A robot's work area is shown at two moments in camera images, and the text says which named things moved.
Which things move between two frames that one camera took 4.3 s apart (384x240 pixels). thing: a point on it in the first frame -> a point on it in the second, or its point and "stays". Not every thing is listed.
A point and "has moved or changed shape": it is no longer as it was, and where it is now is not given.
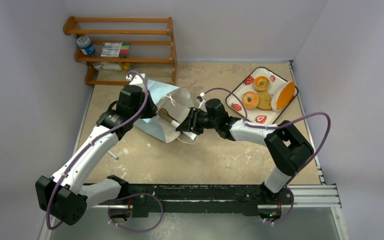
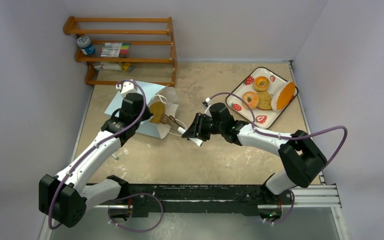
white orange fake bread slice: (282, 96) stays
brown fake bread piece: (264, 100) stays
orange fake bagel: (250, 100) stays
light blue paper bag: (173, 100) has moved or changed shape
